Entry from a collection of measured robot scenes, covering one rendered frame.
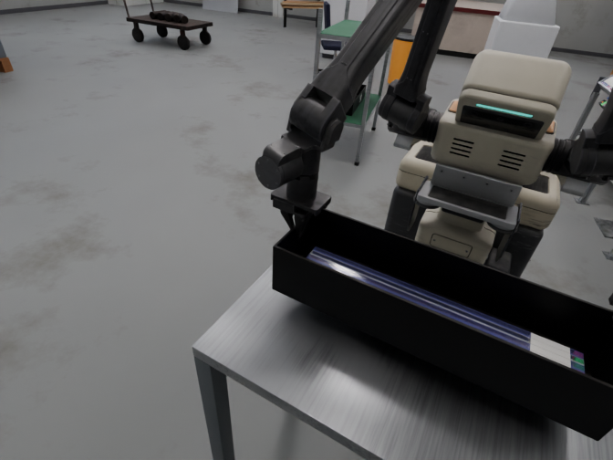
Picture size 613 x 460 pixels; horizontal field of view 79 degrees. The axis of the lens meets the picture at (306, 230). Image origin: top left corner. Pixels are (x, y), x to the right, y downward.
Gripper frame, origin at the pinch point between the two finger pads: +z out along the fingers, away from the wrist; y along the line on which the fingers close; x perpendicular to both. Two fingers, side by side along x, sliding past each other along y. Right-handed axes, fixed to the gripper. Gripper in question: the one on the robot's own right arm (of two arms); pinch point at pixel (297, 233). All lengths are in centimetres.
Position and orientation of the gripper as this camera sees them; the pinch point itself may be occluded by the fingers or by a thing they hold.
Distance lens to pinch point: 76.0
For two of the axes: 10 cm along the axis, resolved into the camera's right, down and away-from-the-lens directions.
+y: 8.7, 3.4, -3.5
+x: 4.8, -4.8, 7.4
